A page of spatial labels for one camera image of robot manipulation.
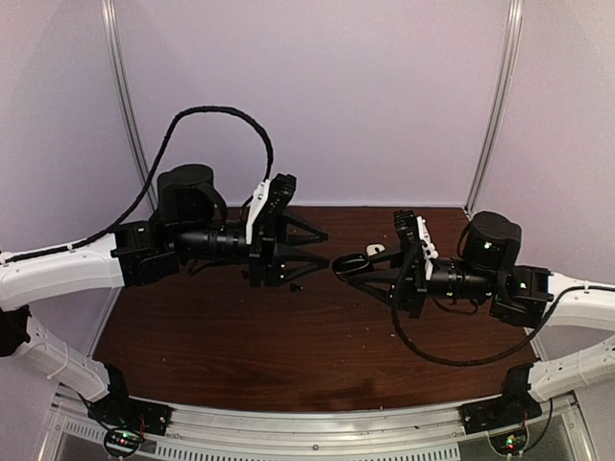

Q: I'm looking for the right circuit board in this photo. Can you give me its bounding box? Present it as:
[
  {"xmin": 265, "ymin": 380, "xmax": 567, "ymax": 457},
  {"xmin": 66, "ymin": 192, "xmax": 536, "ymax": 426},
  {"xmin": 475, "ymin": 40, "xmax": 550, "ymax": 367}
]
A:
[{"xmin": 489, "ymin": 429, "xmax": 529, "ymax": 456}]

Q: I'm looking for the left aluminium frame post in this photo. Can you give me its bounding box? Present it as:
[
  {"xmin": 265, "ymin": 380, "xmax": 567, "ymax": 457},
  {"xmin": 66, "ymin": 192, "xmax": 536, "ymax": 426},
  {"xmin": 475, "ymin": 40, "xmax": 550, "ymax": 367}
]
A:
[{"xmin": 100, "ymin": 0, "xmax": 149, "ymax": 185}]

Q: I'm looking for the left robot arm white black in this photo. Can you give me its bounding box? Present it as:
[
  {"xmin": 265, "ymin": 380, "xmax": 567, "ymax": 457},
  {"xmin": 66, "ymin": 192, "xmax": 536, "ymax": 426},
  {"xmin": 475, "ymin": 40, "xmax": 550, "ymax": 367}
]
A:
[{"xmin": 1, "ymin": 164, "xmax": 329, "ymax": 426}]

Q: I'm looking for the circuit board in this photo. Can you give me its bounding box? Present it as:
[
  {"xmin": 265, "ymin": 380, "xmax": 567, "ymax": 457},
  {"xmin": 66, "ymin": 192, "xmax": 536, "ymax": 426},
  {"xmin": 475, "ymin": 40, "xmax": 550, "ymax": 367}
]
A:
[
  {"xmin": 489, "ymin": 429, "xmax": 529, "ymax": 456},
  {"xmin": 103, "ymin": 427, "xmax": 144, "ymax": 457}
]

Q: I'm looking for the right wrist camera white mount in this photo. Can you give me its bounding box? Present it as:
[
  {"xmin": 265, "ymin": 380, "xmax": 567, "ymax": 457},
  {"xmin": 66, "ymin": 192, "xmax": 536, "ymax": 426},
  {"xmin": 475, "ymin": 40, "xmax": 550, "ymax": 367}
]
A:
[{"xmin": 393, "ymin": 210, "xmax": 439, "ymax": 261}]

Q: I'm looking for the left black braided cable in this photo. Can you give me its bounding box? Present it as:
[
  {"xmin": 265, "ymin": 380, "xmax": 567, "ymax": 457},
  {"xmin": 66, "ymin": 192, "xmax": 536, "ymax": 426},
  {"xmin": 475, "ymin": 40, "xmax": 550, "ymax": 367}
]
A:
[{"xmin": 4, "ymin": 106, "xmax": 275, "ymax": 263}]

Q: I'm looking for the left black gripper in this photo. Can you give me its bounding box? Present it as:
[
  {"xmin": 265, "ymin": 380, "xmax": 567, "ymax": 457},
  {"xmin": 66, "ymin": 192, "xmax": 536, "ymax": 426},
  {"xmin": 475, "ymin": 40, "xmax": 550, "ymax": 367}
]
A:
[{"xmin": 172, "ymin": 207, "xmax": 331, "ymax": 287}]

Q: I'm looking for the black braided cable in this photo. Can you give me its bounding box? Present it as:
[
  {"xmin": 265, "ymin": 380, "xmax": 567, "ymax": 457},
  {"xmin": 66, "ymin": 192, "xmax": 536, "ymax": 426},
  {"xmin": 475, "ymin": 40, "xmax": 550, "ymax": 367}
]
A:
[
  {"xmin": 390, "ymin": 249, "xmax": 592, "ymax": 369},
  {"xmin": 4, "ymin": 106, "xmax": 275, "ymax": 263}
]

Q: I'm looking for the white charging case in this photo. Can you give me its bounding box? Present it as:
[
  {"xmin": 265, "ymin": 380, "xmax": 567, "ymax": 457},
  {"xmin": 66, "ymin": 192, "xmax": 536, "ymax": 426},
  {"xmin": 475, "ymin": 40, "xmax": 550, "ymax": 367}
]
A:
[{"xmin": 366, "ymin": 244, "xmax": 385, "ymax": 256}]

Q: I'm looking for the left circuit board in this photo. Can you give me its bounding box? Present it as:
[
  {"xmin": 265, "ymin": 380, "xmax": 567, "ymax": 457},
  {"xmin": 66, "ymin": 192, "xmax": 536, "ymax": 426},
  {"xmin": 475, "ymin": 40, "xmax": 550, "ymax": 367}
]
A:
[{"xmin": 103, "ymin": 427, "xmax": 144, "ymax": 457}]

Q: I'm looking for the black charging case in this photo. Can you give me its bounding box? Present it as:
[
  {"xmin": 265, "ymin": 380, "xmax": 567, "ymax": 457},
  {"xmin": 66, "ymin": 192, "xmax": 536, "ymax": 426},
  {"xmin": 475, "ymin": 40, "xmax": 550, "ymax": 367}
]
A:
[{"xmin": 332, "ymin": 253, "xmax": 372, "ymax": 279}]

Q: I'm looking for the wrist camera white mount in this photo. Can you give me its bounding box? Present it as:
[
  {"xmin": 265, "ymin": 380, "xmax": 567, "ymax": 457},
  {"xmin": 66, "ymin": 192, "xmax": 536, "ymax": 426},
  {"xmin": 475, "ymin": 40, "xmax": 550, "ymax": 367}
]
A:
[
  {"xmin": 393, "ymin": 210, "xmax": 439, "ymax": 261},
  {"xmin": 246, "ymin": 179, "xmax": 271, "ymax": 245}
]

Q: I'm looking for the right black braided cable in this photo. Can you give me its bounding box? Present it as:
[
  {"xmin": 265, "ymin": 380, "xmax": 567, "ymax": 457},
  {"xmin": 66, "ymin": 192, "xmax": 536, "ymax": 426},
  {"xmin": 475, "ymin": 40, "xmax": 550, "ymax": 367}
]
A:
[{"xmin": 390, "ymin": 249, "xmax": 592, "ymax": 369}]

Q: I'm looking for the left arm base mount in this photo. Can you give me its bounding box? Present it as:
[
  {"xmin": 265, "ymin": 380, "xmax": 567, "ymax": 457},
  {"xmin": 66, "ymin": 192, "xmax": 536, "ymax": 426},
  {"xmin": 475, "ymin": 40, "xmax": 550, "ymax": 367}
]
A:
[{"xmin": 87, "ymin": 364, "xmax": 172, "ymax": 436}]

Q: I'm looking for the right aluminium frame post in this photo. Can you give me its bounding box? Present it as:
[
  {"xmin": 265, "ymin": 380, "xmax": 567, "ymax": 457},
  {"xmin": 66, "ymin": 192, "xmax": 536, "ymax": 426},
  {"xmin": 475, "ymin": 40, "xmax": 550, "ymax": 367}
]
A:
[{"xmin": 463, "ymin": 0, "xmax": 524, "ymax": 217}]

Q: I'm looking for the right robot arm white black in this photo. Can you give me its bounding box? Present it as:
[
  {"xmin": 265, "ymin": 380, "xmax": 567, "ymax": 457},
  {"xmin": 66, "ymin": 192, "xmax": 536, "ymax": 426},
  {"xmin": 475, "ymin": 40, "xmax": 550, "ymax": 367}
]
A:
[{"xmin": 332, "ymin": 211, "xmax": 614, "ymax": 367}]

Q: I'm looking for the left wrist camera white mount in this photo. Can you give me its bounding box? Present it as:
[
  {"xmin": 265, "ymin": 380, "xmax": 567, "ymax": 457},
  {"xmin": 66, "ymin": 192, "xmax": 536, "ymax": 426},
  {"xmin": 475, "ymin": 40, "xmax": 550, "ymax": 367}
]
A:
[{"xmin": 246, "ymin": 179, "xmax": 271, "ymax": 245}]

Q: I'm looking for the front aluminium rail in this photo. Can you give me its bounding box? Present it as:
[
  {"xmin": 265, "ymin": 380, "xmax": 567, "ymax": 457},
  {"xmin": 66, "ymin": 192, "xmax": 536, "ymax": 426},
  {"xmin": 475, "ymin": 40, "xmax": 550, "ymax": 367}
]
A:
[{"xmin": 47, "ymin": 383, "xmax": 582, "ymax": 461}]

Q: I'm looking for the aluminium frame post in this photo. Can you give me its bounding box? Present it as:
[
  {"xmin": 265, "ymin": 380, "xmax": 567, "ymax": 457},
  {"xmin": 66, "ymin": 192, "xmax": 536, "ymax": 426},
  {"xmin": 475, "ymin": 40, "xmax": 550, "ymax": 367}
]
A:
[
  {"xmin": 100, "ymin": 0, "xmax": 149, "ymax": 185},
  {"xmin": 463, "ymin": 0, "xmax": 524, "ymax": 217}
]

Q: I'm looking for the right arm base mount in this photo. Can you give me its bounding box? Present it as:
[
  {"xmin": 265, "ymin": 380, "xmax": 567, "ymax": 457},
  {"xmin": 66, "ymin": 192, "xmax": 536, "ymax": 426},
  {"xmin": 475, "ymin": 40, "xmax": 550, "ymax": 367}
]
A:
[{"xmin": 459, "ymin": 364, "xmax": 542, "ymax": 435}]

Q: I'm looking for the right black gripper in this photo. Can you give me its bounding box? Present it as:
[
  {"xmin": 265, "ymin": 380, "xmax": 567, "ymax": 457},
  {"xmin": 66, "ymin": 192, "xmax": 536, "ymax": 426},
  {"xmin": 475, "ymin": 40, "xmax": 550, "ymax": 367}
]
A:
[{"xmin": 348, "ymin": 243, "xmax": 498, "ymax": 320}]

